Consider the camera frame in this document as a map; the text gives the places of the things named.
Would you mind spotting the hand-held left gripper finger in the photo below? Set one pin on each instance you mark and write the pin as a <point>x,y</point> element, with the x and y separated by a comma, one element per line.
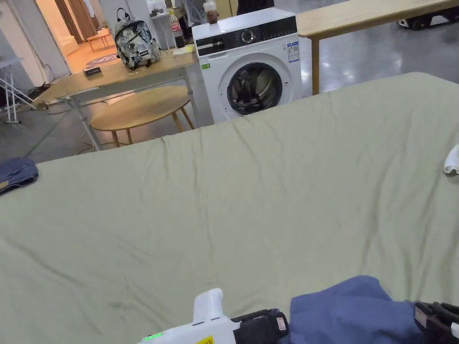
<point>269,328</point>

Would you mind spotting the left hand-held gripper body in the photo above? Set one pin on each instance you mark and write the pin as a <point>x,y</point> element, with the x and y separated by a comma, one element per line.
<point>209,326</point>

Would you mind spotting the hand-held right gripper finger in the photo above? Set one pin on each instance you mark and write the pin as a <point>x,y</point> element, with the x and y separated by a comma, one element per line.
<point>443,322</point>

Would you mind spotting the blue garment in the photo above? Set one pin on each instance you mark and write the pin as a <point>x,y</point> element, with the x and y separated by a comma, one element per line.
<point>344,315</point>

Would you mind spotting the bed with pale green sheet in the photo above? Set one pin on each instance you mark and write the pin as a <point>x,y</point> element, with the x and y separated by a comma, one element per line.
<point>222,200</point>

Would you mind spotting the white cloth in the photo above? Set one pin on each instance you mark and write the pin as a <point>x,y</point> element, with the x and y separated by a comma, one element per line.
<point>452,163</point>

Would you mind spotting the folded blue jeans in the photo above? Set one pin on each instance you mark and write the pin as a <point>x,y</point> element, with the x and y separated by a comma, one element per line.
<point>16,175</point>

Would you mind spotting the white washing machine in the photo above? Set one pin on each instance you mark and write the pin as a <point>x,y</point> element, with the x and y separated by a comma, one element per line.
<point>251,71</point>

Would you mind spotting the white folding rack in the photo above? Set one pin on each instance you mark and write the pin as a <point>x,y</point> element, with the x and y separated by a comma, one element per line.
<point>12,93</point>

